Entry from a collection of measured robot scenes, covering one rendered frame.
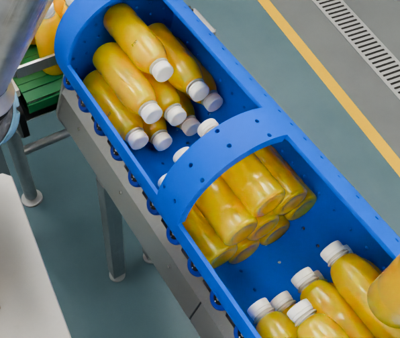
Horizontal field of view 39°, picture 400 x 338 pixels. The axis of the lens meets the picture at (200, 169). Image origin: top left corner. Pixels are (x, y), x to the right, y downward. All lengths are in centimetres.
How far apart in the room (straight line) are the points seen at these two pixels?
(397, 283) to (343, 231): 37
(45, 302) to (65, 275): 128
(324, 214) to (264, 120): 24
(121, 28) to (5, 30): 49
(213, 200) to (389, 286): 35
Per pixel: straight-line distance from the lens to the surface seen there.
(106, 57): 112
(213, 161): 85
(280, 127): 90
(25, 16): 64
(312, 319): 86
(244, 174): 90
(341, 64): 288
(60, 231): 219
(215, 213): 91
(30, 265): 85
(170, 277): 114
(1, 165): 172
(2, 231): 88
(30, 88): 139
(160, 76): 105
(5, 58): 69
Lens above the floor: 190
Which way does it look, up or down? 55 degrees down
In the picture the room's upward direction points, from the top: 8 degrees clockwise
